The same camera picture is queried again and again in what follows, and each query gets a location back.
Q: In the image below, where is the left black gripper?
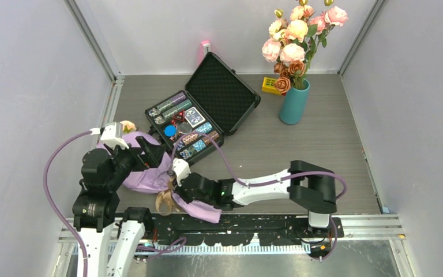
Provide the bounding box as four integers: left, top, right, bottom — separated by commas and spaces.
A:
105, 134, 166, 188

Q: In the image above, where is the purple flower bouquet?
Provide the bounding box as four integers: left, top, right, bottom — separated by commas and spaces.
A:
96, 121, 223, 224

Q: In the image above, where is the tan ribbon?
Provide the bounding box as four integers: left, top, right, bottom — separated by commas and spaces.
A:
155, 178, 181, 216

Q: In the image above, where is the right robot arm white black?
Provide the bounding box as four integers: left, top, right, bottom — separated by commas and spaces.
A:
172, 158, 342, 237

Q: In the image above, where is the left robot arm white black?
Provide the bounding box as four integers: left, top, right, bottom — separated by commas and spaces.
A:
71, 136, 166, 276

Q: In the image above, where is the teal vase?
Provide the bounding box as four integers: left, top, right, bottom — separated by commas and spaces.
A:
279, 79, 310, 125

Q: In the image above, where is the pink rose bouquet in vase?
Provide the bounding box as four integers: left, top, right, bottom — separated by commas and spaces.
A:
261, 1, 348, 95

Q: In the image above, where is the blue round chip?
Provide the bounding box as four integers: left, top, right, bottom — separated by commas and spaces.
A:
164, 125, 177, 139

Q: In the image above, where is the playing card deck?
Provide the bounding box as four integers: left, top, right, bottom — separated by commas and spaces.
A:
184, 107, 206, 128

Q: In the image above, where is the black open poker case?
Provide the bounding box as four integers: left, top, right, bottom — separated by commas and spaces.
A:
145, 52, 261, 165

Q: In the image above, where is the pink white bottle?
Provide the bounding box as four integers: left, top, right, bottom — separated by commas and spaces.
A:
201, 40, 211, 57

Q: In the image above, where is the yellow perforated block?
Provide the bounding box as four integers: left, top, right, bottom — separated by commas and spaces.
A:
261, 77, 281, 95

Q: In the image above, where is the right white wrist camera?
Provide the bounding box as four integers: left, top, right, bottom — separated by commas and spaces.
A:
172, 158, 191, 186

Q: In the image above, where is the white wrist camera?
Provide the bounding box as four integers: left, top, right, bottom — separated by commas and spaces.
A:
172, 158, 191, 186
89, 122, 130, 149

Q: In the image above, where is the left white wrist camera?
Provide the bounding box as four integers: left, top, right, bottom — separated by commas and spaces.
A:
89, 122, 130, 149

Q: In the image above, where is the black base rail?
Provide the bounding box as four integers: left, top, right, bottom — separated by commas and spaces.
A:
143, 214, 344, 246

